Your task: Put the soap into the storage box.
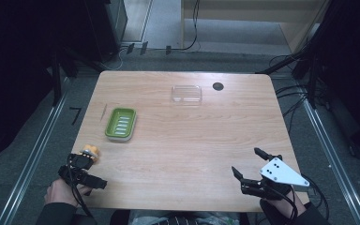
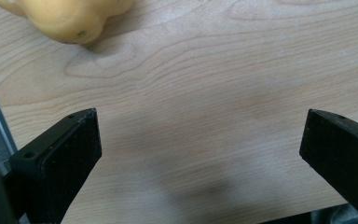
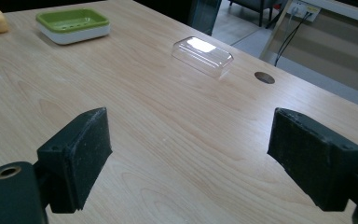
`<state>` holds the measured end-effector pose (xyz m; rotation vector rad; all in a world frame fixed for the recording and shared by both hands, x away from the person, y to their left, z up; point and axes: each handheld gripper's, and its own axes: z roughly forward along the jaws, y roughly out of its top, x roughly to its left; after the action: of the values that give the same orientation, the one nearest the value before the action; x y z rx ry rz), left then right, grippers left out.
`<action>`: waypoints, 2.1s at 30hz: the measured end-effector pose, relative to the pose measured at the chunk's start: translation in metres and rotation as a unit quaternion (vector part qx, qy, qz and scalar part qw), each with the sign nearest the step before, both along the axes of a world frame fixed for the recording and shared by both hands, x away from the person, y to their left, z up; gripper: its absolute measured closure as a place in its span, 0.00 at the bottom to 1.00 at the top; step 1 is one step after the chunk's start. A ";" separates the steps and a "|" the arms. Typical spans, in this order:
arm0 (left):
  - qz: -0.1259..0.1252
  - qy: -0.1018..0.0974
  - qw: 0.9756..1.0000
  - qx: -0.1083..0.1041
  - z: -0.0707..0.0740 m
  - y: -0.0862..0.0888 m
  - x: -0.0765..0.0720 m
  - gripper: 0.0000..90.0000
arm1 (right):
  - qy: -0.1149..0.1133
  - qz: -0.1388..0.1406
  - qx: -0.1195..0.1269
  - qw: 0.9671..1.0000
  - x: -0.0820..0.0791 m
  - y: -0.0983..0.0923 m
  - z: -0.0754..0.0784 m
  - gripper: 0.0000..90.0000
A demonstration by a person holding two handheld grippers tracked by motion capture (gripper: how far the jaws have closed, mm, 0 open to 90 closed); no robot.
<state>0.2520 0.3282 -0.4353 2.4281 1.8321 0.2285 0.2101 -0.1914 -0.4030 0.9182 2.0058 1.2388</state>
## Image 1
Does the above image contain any white floor cable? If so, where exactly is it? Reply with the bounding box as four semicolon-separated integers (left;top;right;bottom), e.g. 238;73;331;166
104;46;129;71

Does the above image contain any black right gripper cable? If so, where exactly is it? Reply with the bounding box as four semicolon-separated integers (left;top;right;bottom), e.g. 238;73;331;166
289;173;330;221

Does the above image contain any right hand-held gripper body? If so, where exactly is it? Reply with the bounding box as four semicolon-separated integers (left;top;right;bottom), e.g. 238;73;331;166
239;154;311;202

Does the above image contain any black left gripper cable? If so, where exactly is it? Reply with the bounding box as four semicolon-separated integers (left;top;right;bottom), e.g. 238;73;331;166
66;155;94;219

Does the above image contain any person's clothing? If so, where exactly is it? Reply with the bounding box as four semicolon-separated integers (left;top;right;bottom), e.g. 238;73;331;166
110;209;251;225

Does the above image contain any black cabinet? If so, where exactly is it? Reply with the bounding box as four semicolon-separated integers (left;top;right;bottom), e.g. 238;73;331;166
82;0;129;63

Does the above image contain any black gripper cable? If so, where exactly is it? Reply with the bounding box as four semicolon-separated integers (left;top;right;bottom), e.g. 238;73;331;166
289;173;330;221
66;155;94;219

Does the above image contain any black metal stand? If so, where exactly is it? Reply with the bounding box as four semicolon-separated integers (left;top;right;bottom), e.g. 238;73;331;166
50;46;107;108
255;18;329;110

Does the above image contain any black hanging cable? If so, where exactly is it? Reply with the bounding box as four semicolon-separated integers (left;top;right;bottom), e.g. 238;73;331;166
168;0;202;53

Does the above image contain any clear plastic container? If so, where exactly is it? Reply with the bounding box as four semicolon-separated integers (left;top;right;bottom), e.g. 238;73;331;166
171;84;203;105

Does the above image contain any orange soap bar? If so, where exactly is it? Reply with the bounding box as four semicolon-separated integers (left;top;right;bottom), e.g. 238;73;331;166
80;143;101;163

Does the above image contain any light wooden furniture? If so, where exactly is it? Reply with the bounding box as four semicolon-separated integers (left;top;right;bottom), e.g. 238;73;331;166
180;0;331;54

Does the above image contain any person's left hand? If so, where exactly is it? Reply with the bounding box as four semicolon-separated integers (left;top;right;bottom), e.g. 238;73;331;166
44;177;92;208

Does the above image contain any green soap dish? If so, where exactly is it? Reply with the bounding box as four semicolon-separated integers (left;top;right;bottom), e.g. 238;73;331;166
104;107;138;143

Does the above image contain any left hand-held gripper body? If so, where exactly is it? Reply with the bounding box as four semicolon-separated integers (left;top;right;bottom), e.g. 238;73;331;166
57;164;108;197

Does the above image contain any bundle of black floor cables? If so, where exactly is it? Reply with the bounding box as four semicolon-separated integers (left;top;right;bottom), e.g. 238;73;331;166
268;54;332;134

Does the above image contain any person's right hand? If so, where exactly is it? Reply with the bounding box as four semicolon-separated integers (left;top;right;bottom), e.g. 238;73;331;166
261;187;308;218

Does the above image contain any metal floor rail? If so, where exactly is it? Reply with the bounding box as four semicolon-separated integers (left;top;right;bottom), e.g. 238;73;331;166
0;78;72;225
299;92;360;225

